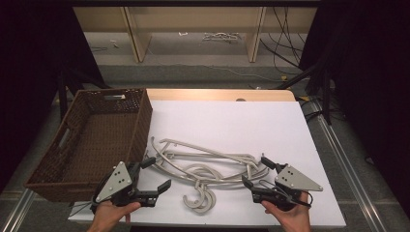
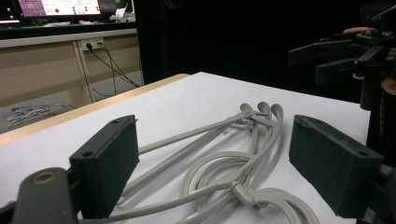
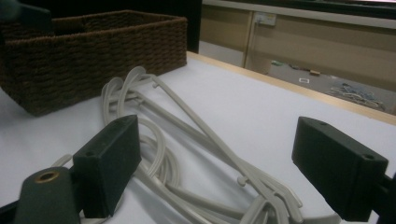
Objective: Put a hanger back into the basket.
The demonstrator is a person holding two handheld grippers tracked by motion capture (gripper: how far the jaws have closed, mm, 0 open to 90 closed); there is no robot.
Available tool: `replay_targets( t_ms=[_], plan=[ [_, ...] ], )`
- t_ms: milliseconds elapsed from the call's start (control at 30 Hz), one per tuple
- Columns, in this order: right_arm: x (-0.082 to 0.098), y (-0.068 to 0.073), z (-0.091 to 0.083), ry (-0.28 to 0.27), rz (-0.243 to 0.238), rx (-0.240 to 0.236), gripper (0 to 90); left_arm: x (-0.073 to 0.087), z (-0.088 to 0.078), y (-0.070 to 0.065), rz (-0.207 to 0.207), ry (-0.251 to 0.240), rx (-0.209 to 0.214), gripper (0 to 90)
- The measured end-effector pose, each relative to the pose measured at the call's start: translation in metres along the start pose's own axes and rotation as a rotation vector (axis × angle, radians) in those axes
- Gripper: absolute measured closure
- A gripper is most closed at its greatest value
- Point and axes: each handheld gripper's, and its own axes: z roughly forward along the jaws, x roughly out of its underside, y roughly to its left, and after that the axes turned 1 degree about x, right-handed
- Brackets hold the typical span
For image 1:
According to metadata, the metal floor rail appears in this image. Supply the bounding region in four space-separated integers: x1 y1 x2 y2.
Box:
0 188 35 232
307 99 402 232

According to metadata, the hand-held gripper cable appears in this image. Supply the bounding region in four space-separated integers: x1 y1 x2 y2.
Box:
299 190 314 208
68 200 99 218

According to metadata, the brown wicker basket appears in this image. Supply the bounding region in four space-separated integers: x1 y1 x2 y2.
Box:
23 87 154 203

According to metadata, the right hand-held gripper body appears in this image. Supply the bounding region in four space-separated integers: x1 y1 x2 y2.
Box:
250 162 324 212

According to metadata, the right hand-held gripper cable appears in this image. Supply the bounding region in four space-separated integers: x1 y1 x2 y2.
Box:
299 190 314 208

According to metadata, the light wooden table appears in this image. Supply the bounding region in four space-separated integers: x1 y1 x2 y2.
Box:
146 88 297 102

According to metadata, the bundle of black floor cables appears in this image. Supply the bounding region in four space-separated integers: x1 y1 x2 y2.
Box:
259 6 310 76

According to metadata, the left hand-held gripper cable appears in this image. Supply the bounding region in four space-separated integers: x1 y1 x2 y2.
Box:
68 200 99 218

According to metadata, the person's left hand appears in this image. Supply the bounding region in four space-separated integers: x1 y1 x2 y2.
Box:
86 200 143 232

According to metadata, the black curtain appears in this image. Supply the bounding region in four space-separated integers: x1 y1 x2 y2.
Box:
298 0 410 223
0 0 107 194

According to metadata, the person's right hand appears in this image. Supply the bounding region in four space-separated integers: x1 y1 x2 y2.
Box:
260 191 313 232

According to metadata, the beige wooden shelf unit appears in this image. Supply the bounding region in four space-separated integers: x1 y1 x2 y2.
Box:
73 6 318 64

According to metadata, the black metal stand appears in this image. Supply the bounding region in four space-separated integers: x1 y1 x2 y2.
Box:
56 62 110 122
274 56 334 126

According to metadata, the white table board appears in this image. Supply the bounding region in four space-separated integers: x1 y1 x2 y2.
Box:
68 100 347 229

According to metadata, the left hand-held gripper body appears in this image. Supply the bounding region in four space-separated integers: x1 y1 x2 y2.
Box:
91 160 159 211

